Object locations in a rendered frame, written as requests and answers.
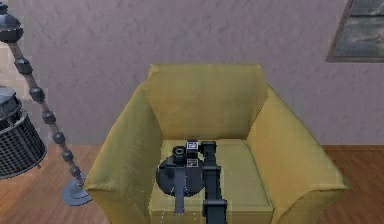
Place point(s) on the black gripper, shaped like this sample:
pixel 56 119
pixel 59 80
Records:
pixel 179 154

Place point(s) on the black mesh lamp shade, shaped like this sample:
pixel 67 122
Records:
pixel 18 146

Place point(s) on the yellow armchair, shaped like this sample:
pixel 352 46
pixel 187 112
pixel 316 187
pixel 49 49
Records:
pixel 286 156

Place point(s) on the brown framed wall picture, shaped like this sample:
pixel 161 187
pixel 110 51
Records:
pixel 361 33

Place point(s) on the black jointed floor lamp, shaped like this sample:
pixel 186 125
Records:
pixel 37 94

